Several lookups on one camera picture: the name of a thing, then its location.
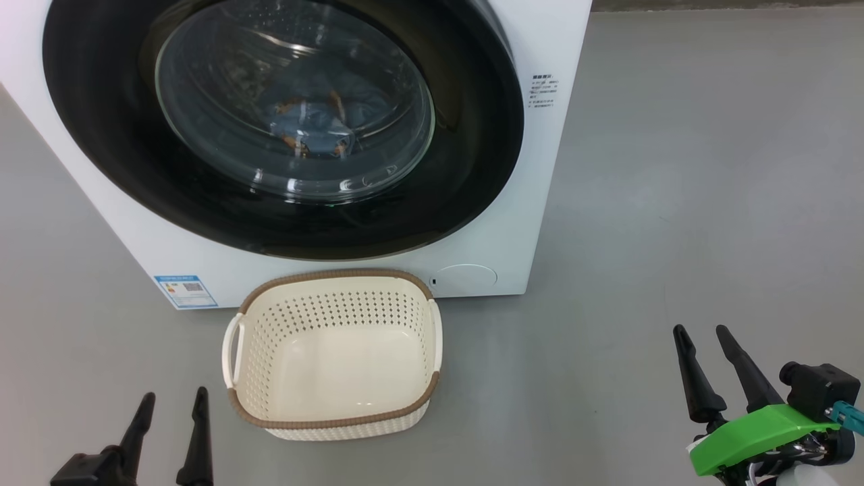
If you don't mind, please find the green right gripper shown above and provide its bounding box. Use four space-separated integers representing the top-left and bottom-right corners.
673 324 855 486

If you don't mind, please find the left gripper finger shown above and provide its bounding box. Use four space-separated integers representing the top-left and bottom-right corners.
177 386 214 486
120 392 156 481

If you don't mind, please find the white front-load washing machine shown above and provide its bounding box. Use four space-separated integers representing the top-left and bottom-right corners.
0 0 593 311

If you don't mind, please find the round white filter cover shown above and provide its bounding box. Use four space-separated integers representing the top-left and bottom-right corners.
430 264 498 296

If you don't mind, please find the dark round glass washer door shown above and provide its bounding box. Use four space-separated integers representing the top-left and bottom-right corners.
42 0 525 262

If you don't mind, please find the blue cartoon garment white lining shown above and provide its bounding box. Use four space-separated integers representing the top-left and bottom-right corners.
262 94 356 160

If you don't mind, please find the teal camera cable connector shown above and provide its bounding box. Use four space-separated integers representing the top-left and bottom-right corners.
830 400 864 433

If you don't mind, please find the blue energy label sticker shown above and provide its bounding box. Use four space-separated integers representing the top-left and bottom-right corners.
154 275 219 310

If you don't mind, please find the cream perforated laundry basket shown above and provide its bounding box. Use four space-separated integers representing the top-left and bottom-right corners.
221 269 444 441

